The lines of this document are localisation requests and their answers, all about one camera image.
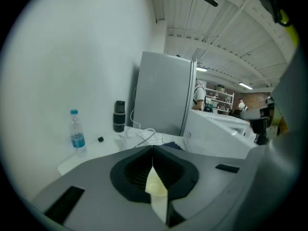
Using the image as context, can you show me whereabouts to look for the black thermos bottle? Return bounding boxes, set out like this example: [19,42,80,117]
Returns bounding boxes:
[113,100,127,133]

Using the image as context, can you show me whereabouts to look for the person's grey shirt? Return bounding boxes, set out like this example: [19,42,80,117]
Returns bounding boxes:
[245,0,308,231]

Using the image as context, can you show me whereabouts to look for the yellow black harness strap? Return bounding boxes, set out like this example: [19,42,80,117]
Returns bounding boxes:
[271,0,301,47]

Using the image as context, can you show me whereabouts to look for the grey cable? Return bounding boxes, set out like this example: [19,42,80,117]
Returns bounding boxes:
[134,131,157,149]

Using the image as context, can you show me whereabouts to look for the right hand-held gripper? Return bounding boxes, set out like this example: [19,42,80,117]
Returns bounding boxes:
[240,97,276,146]

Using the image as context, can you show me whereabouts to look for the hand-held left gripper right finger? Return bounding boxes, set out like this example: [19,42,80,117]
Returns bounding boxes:
[153,145,252,229]

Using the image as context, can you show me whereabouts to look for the grey refrigerator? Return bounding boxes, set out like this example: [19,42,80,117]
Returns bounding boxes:
[132,51,198,137]

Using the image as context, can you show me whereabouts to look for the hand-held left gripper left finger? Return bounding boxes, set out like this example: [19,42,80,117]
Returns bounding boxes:
[32,145,167,231]

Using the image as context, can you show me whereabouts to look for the white box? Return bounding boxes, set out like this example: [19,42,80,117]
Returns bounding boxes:
[182,109,259,160]

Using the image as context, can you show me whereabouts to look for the white shelving unit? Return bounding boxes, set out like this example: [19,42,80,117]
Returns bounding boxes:
[204,85,235,113]

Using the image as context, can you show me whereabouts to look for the clear plastic water bottle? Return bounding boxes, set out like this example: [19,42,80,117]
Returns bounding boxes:
[69,109,88,158]

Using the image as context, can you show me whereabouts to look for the dark blue flat object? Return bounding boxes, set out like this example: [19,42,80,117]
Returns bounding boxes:
[161,141,184,151]

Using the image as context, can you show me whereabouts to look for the white cable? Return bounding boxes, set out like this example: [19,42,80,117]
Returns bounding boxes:
[129,85,157,142]

